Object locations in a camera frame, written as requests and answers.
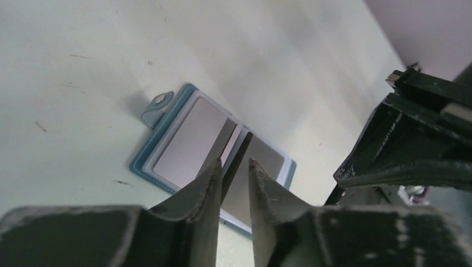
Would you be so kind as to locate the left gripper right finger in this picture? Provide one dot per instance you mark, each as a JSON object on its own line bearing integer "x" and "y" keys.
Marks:
{"x": 287, "y": 231}

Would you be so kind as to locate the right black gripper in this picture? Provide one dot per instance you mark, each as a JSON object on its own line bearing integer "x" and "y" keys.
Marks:
{"x": 421, "y": 136}

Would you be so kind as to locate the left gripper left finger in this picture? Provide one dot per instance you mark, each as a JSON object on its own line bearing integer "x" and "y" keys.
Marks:
{"x": 180, "y": 231}

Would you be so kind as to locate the grey striped card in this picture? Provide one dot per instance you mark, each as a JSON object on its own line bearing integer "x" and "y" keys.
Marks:
{"x": 204, "y": 134}

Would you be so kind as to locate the blue card holder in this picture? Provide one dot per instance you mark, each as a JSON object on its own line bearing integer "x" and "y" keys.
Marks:
{"x": 163, "y": 113}

